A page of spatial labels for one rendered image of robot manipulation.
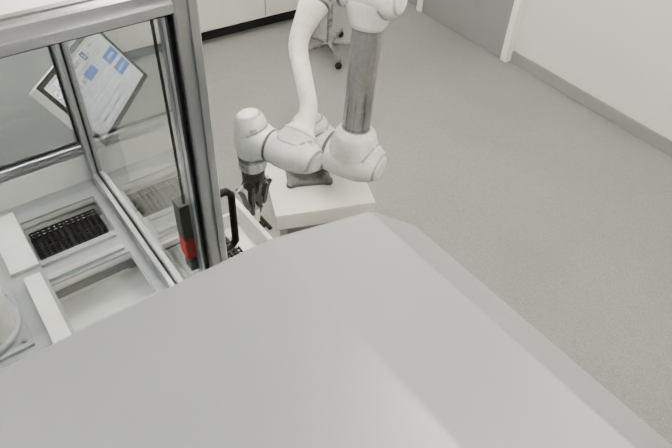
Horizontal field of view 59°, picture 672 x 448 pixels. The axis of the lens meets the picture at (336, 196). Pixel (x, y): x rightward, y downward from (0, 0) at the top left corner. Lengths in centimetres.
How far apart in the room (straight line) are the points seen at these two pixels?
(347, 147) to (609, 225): 207
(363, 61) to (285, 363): 142
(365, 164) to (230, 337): 148
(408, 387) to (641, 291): 288
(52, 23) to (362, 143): 138
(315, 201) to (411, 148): 178
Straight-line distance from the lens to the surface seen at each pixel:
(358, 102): 203
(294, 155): 172
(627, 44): 450
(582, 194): 393
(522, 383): 74
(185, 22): 97
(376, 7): 187
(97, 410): 68
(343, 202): 225
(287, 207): 223
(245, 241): 210
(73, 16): 91
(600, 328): 323
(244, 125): 178
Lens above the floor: 235
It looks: 42 degrees down
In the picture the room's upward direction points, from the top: 3 degrees clockwise
